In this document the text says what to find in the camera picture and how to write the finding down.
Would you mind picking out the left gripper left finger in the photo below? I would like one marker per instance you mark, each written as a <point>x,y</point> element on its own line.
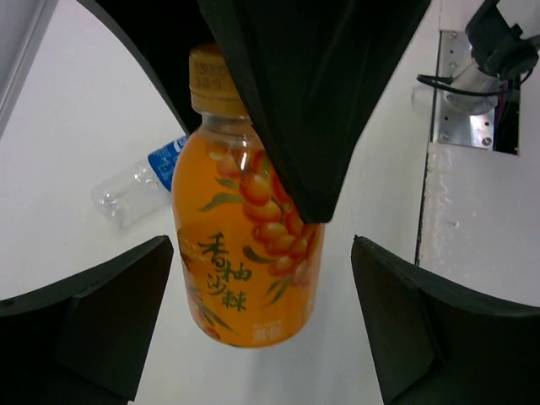
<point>85,339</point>

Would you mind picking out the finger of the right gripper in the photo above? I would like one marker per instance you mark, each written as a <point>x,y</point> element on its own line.
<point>310,74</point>
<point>159,34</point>

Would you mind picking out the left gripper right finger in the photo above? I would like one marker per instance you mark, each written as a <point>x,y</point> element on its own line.
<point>434,341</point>

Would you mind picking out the blue label water bottle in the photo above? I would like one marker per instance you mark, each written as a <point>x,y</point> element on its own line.
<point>141,189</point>

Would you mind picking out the orange juice bottle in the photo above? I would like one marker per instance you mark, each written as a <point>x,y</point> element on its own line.
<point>251,264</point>

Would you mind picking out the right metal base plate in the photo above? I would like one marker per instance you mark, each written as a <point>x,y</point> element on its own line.
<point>470,108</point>

